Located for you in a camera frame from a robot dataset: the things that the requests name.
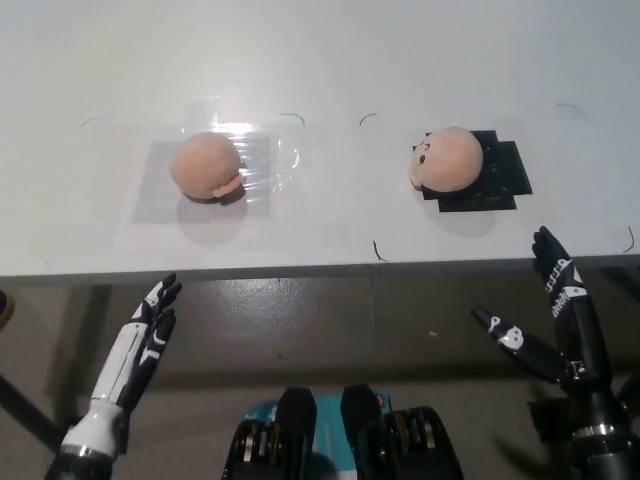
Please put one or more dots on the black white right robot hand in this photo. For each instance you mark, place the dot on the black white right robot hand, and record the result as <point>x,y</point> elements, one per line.
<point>580,320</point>

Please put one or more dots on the black square patch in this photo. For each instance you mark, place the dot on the black square patch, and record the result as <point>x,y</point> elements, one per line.
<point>505,185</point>

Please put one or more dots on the plain peach dumpling plush toy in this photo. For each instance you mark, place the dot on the plain peach dumpling plush toy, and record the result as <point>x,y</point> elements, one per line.
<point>205,165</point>

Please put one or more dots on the teal box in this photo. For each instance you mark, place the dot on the teal box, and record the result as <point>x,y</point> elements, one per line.
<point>327,425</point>

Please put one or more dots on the black robot torso blocks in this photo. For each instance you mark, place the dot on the black robot torso blocks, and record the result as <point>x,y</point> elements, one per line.
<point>360,440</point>

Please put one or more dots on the peach dumpling toy with face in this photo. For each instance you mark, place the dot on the peach dumpling toy with face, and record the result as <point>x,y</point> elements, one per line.
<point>450,160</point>

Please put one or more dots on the black diagonal bar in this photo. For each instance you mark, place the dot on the black diagonal bar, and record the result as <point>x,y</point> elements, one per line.
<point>25,405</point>

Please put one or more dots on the clear plastic tape sheet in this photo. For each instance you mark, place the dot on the clear plastic tape sheet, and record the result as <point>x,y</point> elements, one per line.
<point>260,150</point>

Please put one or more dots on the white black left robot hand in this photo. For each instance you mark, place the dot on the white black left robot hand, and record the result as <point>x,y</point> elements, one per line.
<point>125,360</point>

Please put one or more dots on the brown round object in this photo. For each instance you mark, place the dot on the brown round object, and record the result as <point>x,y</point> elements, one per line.
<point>5,310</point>

